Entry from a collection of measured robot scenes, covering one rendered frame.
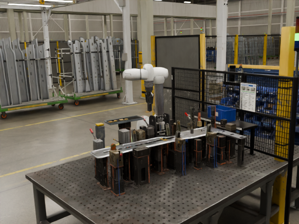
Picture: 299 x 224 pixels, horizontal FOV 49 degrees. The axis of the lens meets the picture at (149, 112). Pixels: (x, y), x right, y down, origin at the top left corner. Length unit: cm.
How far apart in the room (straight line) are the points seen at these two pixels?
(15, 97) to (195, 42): 568
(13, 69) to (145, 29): 427
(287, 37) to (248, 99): 74
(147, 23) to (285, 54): 802
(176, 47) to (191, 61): 41
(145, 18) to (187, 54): 547
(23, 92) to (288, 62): 788
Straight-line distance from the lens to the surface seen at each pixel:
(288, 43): 334
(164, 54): 611
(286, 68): 335
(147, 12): 1104
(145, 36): 1105
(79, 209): 260
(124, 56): 1010
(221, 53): 774
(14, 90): 964
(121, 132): 300
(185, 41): 574
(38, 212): 346
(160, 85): 370
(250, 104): 361
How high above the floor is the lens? 190
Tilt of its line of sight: 12 degrees down
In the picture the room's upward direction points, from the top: 2 degrees counter-clockwise
